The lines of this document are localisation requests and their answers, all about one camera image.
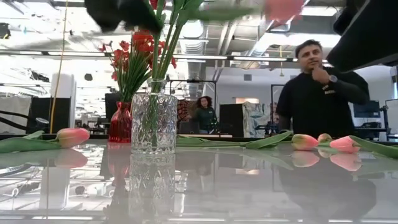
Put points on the red flower bouquet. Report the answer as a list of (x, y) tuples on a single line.
[(133, 71)]

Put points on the red glass vase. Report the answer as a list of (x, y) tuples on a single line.
[(119, 124)]

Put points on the clear cut-glass vase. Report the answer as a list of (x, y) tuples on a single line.
[(154, 124)]

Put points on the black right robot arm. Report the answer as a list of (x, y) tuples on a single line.
[(373, 40)]

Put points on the long ceiling light strip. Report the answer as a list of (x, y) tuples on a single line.
[(199, 57)]

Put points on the black partition panel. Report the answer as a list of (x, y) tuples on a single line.
[(49, 115), (112, 105), (231, 119)]

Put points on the red mandala cloth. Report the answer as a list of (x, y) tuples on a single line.
[(183, 110)]

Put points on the person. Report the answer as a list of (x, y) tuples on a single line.
[(320, 105), (205, 116)]

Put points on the blue white patterned cloth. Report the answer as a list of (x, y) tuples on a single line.
[(256, 119)]

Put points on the silver ventilation duct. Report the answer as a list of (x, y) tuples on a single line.
[(196, 46)]

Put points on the black station frame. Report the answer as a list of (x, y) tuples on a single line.
[(192, 81)]

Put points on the black wall monitor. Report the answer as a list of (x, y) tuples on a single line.
[(370, 109)]

